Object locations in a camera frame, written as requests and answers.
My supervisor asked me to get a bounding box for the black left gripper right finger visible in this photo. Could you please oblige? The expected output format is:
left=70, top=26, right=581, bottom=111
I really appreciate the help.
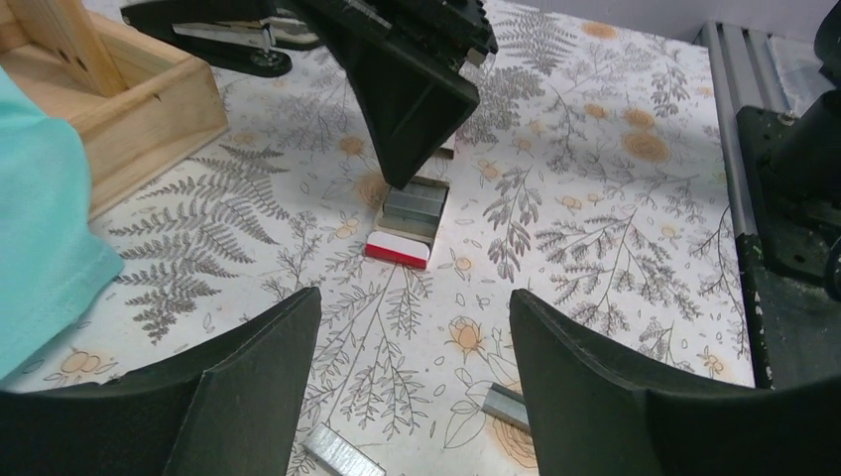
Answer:
left=509, top=290, right=840, bottom=475

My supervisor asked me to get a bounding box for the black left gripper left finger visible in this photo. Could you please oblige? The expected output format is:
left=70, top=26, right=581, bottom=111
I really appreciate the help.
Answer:
left=1, top=287, right=321, bottom=475

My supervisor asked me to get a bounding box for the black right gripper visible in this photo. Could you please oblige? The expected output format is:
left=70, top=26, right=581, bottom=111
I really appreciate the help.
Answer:
left=289, top=0, right=499, bottom=188

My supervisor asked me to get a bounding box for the silver staple strip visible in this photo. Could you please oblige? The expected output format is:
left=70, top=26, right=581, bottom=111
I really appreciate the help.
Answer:
left=303, top=423, right=387, bottom=476
left=482, top=383, right=531, bottom=434

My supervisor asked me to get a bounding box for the red staple box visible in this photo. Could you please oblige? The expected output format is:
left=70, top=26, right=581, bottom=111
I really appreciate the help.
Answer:
left=364, top=176, right=449, bottom=270

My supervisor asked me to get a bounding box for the black stapler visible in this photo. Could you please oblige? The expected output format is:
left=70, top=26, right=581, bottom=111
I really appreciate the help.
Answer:
left=120, top=0, right=321, bottom=77

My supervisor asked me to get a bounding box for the red staple box sleeve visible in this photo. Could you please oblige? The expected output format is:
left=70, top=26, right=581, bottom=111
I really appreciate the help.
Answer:
left=432, top=133, right=456, bottom=160

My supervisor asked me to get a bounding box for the teal t-shirt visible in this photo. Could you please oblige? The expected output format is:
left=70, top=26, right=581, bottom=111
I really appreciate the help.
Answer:
left=1, top=73, right=123, bottom=376

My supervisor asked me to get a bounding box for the wooden rack base tray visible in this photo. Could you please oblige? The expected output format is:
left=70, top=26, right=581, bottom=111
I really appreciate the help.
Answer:
left=1, top=1, right=228, bottom=217

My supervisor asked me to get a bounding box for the wooden rack right post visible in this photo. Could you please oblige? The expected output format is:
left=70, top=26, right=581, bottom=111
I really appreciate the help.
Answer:
left=8, top=0, right=128, bottom=97

